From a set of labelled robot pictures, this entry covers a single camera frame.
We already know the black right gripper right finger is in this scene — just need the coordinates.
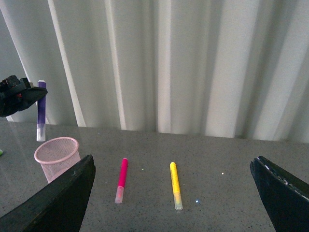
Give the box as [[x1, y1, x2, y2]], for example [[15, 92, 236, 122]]
[[250, 156, 309, 232]]

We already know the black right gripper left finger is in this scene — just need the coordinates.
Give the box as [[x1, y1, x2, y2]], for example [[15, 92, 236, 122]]
[[0, 155, 96, 232]]

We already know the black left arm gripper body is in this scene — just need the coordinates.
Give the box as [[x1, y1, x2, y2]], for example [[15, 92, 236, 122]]
[[0, 75, 30, 117]]

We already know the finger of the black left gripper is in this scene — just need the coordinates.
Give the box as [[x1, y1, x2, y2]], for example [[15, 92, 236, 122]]
[[20, 87, 48, 110]]

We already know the purple pen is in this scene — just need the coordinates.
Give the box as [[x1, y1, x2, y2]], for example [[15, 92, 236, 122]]
[[36, 80, 47, 142]]

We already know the pink pen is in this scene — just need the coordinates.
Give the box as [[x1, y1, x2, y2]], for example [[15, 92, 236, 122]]
[[114, 158, 128, 204]]

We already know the pink mesh cup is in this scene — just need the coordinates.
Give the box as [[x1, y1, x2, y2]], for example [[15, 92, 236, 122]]
[[34, 137, 81, 183]]

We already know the yellow pen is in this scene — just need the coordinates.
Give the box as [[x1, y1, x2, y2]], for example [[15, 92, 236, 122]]
[[169, 162, 183, 211]]

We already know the white curtain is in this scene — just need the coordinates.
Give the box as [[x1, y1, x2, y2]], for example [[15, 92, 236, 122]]
[[0, 0, 309, 143]]

